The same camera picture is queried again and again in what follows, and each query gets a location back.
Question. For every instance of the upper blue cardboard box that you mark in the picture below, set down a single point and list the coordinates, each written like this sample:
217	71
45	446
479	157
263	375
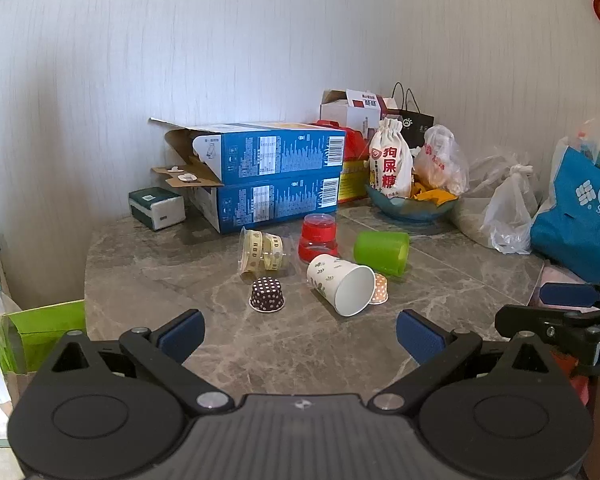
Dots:
280	152

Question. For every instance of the black paper bag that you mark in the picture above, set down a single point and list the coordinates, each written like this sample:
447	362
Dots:
420	122

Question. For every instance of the orange polka-dot paper cup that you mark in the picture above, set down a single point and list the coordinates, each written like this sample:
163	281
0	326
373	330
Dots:
381	289

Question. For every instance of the clear plastic food bag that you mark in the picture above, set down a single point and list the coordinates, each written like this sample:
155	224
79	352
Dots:
442	162

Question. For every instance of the white knotted plastic bag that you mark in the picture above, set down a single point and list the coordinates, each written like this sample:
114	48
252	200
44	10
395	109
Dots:
510	215

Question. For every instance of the red gift box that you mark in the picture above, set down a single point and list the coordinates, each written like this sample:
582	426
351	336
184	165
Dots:
355	142

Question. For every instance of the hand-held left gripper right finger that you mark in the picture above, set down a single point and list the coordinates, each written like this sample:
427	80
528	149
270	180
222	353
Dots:
421	342

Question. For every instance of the blue shopping bag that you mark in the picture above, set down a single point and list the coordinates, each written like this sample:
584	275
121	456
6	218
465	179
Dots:
572	220

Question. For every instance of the yellow and red box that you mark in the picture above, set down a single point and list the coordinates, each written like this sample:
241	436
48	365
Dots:
354	180

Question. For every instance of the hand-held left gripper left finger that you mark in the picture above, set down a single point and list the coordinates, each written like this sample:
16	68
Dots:
182	336

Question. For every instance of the orange snack wrappers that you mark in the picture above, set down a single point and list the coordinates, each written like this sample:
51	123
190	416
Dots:
432	195

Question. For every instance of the white cardboard carton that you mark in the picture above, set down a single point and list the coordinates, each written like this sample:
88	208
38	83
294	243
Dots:
352	110

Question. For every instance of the green tissue pack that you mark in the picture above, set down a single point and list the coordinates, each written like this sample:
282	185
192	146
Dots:
155	208

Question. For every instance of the pink cloth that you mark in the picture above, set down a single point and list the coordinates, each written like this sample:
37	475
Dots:
555	275

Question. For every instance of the clear cup with yellow tape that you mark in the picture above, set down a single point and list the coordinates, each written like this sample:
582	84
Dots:
261	255

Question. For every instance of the brown polka-dot paper cup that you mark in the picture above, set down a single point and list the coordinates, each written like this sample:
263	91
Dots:
266	294

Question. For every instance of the blue cardboard box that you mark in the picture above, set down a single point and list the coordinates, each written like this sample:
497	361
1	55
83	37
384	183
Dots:
280	152
275	202

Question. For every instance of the crumpled clear plastic bag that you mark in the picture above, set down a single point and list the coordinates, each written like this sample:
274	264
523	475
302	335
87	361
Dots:
490	167

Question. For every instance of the green plastic cup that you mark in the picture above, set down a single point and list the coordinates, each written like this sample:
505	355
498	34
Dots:
382	252

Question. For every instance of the blue ceramic bowl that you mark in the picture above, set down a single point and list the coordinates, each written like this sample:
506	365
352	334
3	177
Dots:
405	210

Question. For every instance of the red plastic cup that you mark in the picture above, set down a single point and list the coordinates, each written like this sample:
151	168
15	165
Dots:
318	235

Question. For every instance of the green cardboard box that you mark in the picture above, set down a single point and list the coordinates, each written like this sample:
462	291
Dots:
45	327

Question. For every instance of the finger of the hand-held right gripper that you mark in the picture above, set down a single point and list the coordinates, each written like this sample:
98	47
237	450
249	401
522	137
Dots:
565	295
530	319

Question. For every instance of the white leaf-print paper cup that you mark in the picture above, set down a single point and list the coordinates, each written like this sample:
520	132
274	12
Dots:
332	276

